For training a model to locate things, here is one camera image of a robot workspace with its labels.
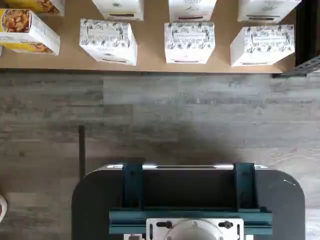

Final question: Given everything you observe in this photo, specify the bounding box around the white botanical print box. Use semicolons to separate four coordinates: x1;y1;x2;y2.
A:
168;0;218;23
91;0;145;22
229;24;296;68
79;18;138;67
164;22;216;65
237;0;303;24

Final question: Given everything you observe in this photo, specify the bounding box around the yellow white food box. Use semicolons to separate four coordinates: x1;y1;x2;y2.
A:
4;0;66;17
0;8;61;56

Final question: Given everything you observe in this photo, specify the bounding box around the black metal shelving rack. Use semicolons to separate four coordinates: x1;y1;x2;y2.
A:
0;0;320;79

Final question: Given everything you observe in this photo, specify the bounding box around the thin black floor bar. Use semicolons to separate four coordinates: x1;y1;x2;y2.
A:
78;125;87;181

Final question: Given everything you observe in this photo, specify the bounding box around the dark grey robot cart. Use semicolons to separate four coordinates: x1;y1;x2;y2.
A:
71;163;306;240

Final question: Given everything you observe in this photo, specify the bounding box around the white mounting plate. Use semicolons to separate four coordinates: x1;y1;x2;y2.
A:
146;217;245;240

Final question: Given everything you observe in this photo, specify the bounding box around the teal metal frame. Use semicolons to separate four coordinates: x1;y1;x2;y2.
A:
109;162;273;236

